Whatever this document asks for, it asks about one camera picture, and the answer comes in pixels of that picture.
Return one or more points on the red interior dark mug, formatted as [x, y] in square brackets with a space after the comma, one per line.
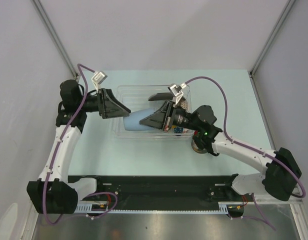
[199, 146]

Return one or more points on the right aluminium frame post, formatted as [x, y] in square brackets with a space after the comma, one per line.
[272, 36]

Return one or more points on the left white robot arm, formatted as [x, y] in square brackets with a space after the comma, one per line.
[52, 193]

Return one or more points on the aluminium frame post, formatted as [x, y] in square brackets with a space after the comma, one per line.
[49, 27]
[272, 36]

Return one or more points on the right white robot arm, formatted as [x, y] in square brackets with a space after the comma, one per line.
[279, 172]

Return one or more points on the light blue plastic cup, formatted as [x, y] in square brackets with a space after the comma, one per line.
[132, 122]

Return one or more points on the pink patterned bowl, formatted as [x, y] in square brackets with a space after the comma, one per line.
[183, 103]

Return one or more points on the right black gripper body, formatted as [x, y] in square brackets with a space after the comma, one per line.
[183, 119]

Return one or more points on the light blue cable duct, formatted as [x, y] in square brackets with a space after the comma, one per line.
[86, 208]

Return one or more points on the left aluminium frame post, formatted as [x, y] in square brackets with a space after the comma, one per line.
[49, 27]

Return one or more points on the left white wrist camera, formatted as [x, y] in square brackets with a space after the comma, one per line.
[97, 79]

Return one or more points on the clear plastic dish rack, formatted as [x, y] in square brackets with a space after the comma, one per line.
[135, 97]

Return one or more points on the black floral square plate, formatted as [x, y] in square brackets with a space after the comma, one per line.
[162, 96]

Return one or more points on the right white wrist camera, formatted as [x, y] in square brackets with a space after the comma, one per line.
[177, 92]

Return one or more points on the blue triangle patterned bowl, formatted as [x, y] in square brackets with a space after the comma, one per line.
[179, 131]

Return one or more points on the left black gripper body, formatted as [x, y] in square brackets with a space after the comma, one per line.
[91, 104]

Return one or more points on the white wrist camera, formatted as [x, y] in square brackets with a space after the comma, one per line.
[177, 92]
[97, 79]

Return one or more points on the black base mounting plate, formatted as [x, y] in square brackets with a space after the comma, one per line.
[165, 193]

